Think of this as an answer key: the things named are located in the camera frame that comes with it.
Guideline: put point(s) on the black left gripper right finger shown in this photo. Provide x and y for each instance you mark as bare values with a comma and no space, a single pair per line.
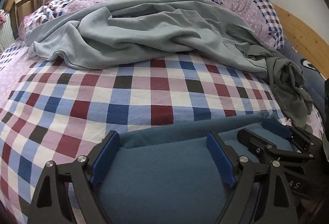
274,204

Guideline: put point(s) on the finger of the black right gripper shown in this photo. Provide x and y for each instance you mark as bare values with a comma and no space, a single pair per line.
266,151
303,140

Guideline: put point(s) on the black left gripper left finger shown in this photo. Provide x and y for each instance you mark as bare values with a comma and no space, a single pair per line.
51,204

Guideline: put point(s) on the dark teal fleece garment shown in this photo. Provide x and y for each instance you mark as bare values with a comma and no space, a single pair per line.
167,175

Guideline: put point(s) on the light grey-blue garment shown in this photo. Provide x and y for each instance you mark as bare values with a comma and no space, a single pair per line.
128,31

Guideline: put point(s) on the blue cartoon pillow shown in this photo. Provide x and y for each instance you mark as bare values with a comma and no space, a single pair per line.
314,81

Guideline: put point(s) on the dark grey garment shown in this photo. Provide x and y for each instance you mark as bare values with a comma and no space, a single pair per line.
284,77

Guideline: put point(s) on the plaid purple bed sheet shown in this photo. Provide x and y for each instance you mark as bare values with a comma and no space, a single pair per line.
52,112

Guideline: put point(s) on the white radiator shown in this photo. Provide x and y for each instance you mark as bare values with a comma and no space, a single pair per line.
6,32

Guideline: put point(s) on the pink cloth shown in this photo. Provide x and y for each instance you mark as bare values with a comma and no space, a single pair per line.
2,19

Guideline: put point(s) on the wooden chair with boxes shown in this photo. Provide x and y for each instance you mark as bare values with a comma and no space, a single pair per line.
18,10

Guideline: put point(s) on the wooden bed frame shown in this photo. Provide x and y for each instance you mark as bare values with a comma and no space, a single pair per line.
305,40

